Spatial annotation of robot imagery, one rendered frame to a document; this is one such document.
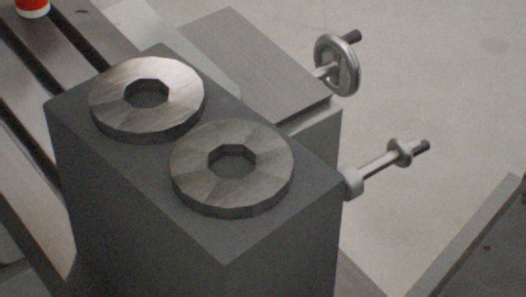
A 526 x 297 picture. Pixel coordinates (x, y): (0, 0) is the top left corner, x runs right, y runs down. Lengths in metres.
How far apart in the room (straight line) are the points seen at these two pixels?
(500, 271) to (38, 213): 0.65
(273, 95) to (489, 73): 1.29
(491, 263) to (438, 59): 1.32
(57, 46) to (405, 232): 1.17
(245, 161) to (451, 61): 1.90
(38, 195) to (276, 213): 0.35
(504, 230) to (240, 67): 0.45
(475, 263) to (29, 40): 0.66
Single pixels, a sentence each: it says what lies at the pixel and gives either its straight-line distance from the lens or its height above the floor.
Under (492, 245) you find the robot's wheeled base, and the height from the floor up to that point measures 0.59.
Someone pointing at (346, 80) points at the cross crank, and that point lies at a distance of 1.48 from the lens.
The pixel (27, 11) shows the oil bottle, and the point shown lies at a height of 0.91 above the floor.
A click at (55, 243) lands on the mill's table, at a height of 0.90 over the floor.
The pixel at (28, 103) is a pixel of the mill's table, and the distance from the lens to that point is 0.99.
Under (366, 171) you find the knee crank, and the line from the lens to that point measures 1.46.
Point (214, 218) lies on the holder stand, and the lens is 0.60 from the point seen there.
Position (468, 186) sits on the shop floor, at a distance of 2.16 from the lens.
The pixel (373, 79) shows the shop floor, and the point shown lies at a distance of 2.41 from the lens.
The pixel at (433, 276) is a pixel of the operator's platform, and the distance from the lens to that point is 1.46.
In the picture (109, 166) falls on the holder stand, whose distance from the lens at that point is 0.65.
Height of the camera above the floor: 1.55
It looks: 45 degrees down
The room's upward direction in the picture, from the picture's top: straight up
